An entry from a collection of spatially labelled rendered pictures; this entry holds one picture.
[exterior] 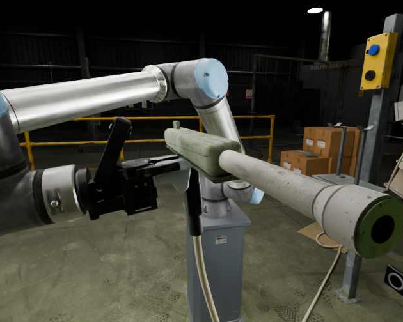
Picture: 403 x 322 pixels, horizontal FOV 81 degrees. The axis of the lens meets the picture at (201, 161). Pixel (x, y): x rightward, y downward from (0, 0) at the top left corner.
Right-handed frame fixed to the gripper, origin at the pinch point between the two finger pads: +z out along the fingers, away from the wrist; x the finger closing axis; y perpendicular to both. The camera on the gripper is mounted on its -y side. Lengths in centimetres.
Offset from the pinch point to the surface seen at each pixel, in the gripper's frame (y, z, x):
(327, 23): -253, 763, -686
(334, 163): 86, 258, -201
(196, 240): 17.4, -1.6, 0.1
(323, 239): 121, 145, -112
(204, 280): 27.6, -1.0, -0.7
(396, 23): -37, 123, -43
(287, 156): 76, 217, -248
